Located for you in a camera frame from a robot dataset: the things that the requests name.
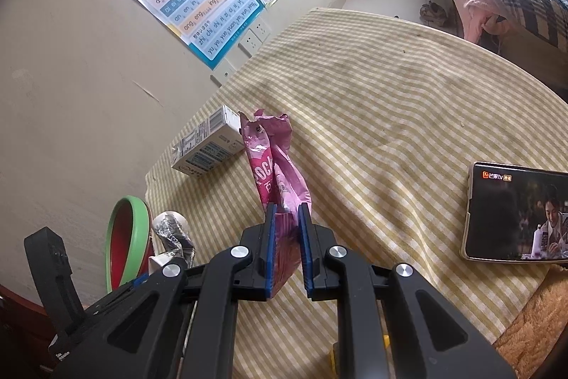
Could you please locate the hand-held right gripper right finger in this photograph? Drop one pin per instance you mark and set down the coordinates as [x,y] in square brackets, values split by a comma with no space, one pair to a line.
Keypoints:
[306,254]

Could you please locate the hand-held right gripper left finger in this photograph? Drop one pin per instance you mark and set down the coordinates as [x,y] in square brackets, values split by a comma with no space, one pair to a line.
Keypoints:
[271,254]

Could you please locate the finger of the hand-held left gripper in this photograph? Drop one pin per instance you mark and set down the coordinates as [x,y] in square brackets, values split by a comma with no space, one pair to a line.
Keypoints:
[138,281]
[51,272]

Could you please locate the green rimmed red bowl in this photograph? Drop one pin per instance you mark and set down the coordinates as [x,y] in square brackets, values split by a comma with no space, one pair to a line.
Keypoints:
[126,246]

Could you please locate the pink snack wrapper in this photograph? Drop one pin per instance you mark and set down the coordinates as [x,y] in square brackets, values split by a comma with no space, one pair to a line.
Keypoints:
[270,166]

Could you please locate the dark red wooden furniture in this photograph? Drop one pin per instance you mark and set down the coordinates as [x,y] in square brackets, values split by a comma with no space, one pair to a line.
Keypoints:
[17,330]

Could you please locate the crumpled silver wrapper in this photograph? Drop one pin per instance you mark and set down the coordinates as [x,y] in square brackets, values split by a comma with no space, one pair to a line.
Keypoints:
[171,228]

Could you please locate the white milk carton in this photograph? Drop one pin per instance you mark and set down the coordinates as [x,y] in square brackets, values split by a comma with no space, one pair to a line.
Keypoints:
[208,148]

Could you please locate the smartphone with lit screen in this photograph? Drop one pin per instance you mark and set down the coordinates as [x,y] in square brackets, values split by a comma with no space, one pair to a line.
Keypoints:
[510,214]

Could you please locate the orange plush cushion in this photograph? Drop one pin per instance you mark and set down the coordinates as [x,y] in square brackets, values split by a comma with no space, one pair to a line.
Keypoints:
[537,325]

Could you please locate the brown shoes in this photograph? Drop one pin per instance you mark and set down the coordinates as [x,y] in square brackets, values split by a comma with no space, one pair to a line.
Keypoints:
[432,14]

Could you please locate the white wall socket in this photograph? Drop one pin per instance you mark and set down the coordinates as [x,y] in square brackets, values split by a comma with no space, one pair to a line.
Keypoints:
[250,41]
[261,28]
[225,71]

